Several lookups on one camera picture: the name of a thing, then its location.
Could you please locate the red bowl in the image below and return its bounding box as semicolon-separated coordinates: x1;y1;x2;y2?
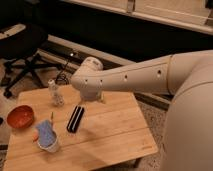
7;105;34;129

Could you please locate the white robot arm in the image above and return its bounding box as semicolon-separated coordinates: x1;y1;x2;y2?
71;50;213;171

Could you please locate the white cup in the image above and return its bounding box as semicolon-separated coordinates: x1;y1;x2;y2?
37;138;60;153

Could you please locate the black cable coil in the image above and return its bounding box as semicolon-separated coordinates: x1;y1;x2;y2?
54;49;77;86

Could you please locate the wooden table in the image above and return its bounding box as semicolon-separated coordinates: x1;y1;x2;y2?
4;85;158;171

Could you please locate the black rectangular case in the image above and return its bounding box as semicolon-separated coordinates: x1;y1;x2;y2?
67;106;85;133

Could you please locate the small white bottle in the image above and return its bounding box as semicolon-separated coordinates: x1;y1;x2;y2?
48;79;64;106

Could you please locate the orange toy piece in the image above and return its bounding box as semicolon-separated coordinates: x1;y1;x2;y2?
33;130;39;142

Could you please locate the black office chair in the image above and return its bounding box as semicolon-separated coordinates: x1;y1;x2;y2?
0;23;62;98

